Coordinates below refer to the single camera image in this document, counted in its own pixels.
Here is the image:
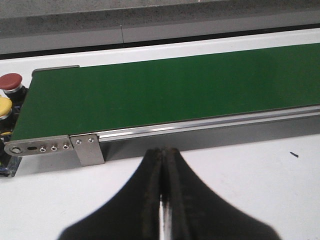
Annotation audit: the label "aluminium conveyor frame rail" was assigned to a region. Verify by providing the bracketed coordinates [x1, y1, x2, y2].
[4, 105, 320, 166]

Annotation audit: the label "yellow mushroom push button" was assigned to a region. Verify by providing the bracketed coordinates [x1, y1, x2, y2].
[0, 96, 23, 178]

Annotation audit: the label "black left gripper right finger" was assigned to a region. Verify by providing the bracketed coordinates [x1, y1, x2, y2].
[162, 148, 280, 240]

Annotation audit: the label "grey stone counter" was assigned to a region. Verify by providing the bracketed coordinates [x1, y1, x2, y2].
[0, 0, 320, 54]

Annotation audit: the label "red mushroom push button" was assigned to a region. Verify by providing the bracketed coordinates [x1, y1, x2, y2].
[0, 73, 28, 116]

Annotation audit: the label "green conveyor belt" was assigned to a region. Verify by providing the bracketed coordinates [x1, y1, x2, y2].
[11, 43, 320, 141]

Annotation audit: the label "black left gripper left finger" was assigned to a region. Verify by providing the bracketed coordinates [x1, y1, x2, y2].
[59, 149, 162, 240]

